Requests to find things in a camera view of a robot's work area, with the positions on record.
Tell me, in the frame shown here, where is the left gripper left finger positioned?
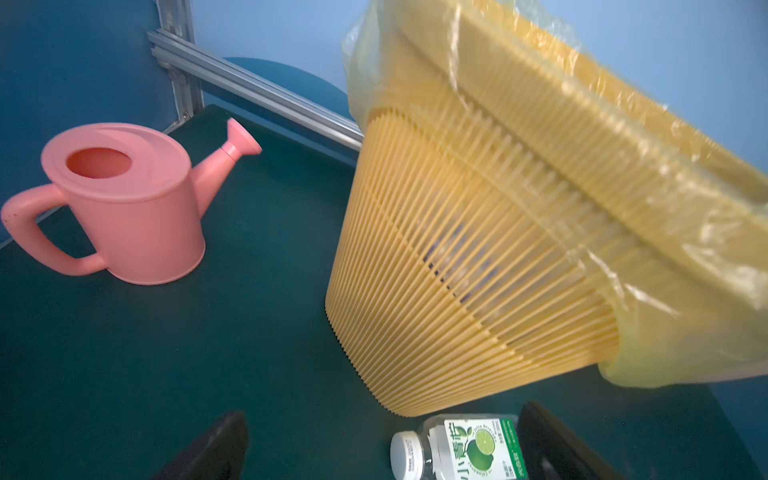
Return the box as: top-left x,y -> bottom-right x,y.
152,411 -> 249,480

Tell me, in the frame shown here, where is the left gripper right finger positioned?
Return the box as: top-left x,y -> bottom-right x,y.
516,401 -> 624,479

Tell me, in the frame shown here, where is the lime label bottle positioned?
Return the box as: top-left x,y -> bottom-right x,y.
390,414 -> 529,480

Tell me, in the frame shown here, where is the yellow slatted waste bin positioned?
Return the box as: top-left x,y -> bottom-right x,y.
325,0 -> 768,418

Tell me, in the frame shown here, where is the clear yellow bin liner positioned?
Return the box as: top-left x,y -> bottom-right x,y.
341,0 -> 768,389

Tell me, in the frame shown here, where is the pink plastic watering can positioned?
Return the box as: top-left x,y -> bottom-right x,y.
1,118 -> 262,285

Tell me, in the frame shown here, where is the aluminium frame rail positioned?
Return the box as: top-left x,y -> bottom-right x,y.
148,1 -> 363,151

